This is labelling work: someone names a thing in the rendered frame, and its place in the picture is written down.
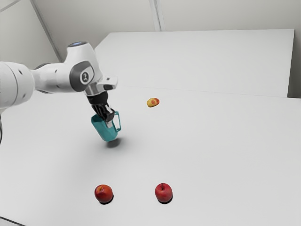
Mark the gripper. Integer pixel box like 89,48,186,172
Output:
87,92,116,129

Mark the teal faceted mug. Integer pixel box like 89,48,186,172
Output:
91,111,122,142

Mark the yellow red apple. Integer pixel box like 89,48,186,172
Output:
146,97,160,108

